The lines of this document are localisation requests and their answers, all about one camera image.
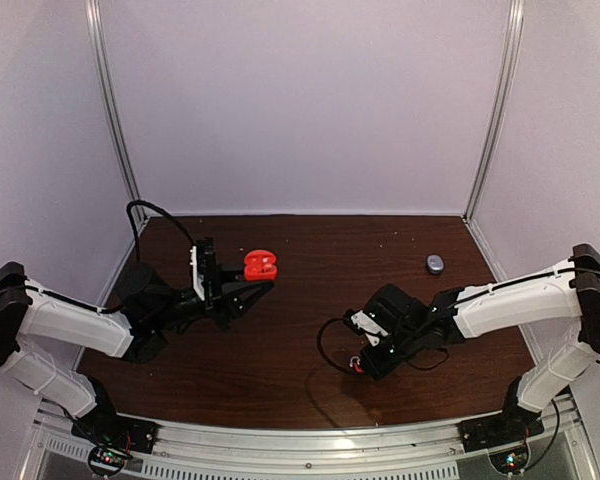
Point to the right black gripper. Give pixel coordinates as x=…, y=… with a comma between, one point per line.
x=378, y=368

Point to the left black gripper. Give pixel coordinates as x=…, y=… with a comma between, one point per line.
x=220, y=298

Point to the purple earbud with red hook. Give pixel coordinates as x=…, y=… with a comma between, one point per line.
x=356, y=366

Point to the red earbud charging case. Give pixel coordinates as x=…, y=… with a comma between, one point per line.
x=260, y=265

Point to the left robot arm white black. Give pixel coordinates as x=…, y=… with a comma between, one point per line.
x=134, y=331

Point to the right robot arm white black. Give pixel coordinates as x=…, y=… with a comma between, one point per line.
x=398, y=326

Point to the grey oval puck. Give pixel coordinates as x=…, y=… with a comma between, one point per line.
x=435, y=264

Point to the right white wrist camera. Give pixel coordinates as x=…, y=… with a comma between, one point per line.
x=361, y=323

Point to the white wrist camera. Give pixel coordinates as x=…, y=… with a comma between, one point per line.
x=361, y=323
x=197, y=270

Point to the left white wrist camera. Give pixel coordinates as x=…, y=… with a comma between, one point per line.
x=197, y=270

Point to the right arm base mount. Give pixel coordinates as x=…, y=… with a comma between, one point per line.
x=505, y=435

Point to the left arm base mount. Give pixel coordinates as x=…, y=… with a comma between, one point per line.
x=115, y=438

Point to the front aluminium rail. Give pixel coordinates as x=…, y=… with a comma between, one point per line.
x=431, y=450

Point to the left aluminium frame post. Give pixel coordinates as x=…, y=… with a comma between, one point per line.
x=97, y=37

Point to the aluminium frame post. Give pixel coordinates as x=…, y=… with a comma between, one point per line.
x=508, y=65
x=97, y=37

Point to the right aluminium frame post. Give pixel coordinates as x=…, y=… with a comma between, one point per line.
x=508, y=65

